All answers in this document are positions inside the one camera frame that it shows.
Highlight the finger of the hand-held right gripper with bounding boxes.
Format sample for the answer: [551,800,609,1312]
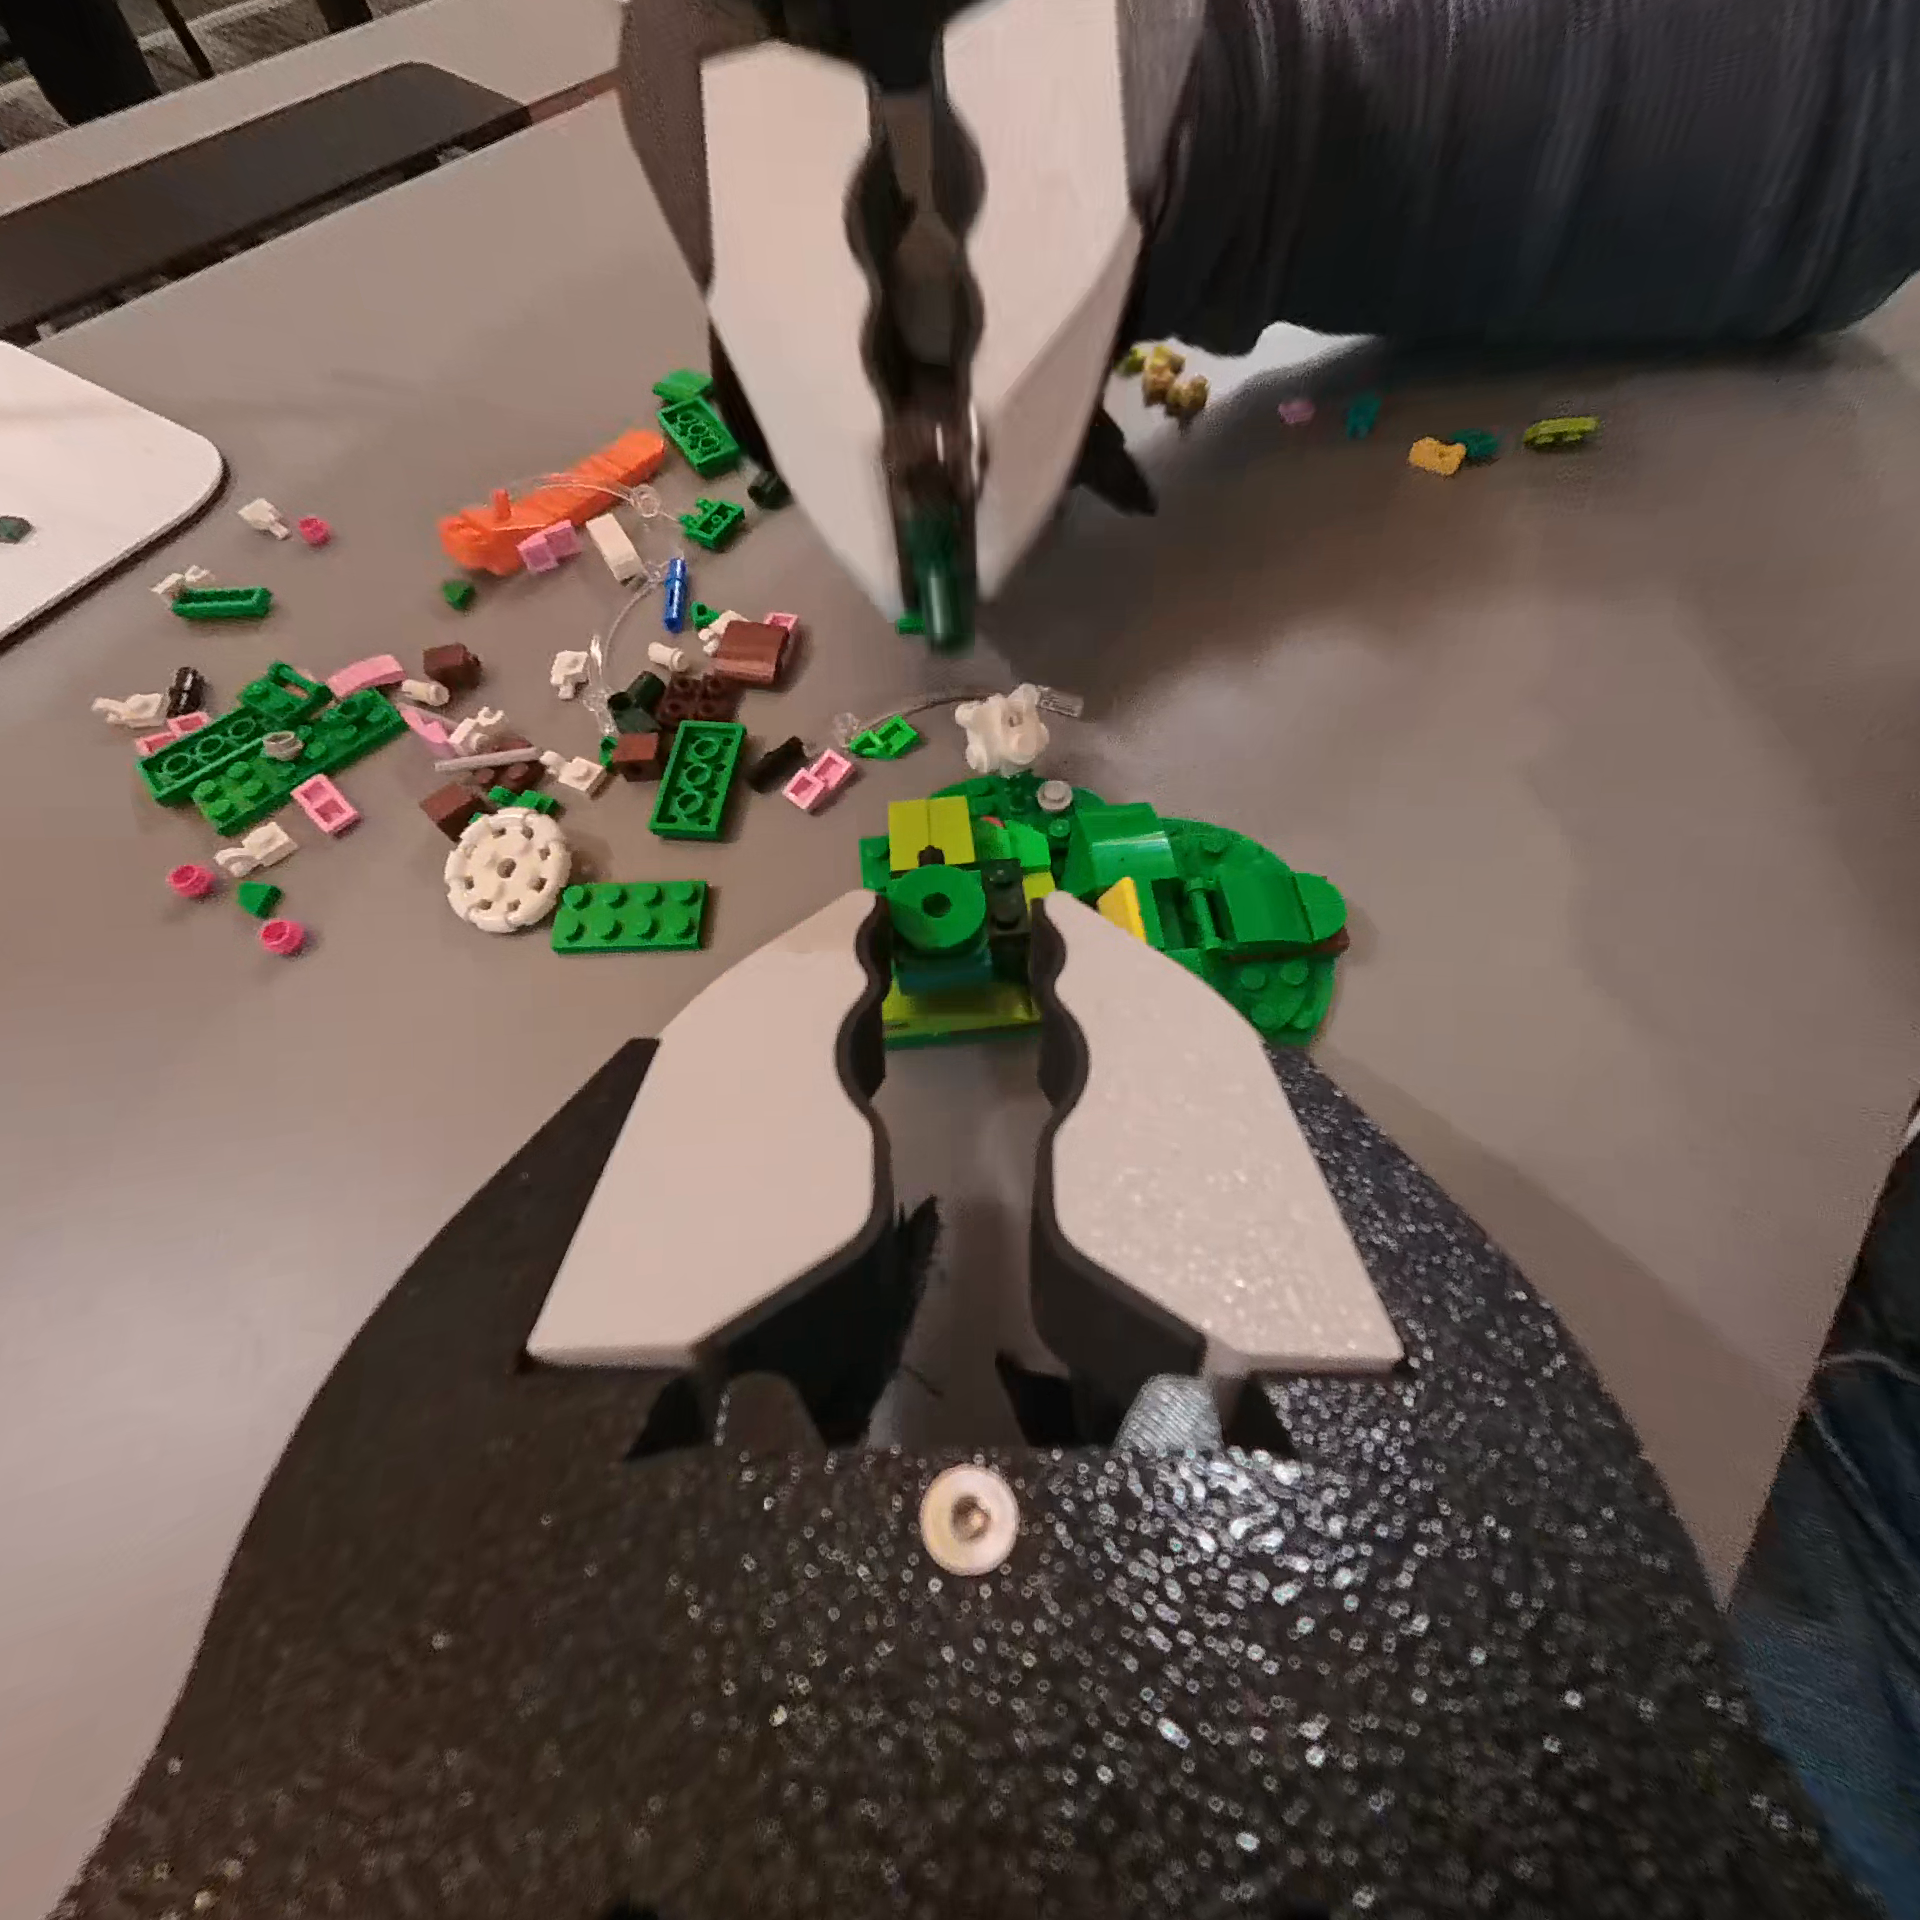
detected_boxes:
[700,45,925,632]
[933,0,1146,609]

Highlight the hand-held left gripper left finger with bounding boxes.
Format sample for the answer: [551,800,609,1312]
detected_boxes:
[526,891,944,1451]

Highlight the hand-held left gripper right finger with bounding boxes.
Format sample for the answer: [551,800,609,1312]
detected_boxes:
[1029,892,1410,1451]

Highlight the green lego model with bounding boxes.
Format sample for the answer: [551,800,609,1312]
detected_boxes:
[859,773,1352,1052]

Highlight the dark green lego connector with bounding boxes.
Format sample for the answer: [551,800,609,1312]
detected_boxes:
[898,503,981,658]

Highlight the pile of lego pieces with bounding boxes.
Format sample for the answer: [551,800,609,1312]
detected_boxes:
[91,369,921,964]

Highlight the white lego flower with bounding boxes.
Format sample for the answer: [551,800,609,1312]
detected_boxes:
[956,683,1048,777]

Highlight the person's right forearm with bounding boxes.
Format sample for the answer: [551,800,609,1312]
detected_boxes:
[1125,0,1920,363]

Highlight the scattered yellow teal lego bits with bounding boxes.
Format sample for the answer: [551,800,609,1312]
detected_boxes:
[1125,344,1605,480]

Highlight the white book stand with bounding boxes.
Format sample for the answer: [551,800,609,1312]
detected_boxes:
[0,344,230,648]

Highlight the person's leg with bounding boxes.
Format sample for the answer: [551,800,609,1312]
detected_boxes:
[1726,1102,1920,1920]

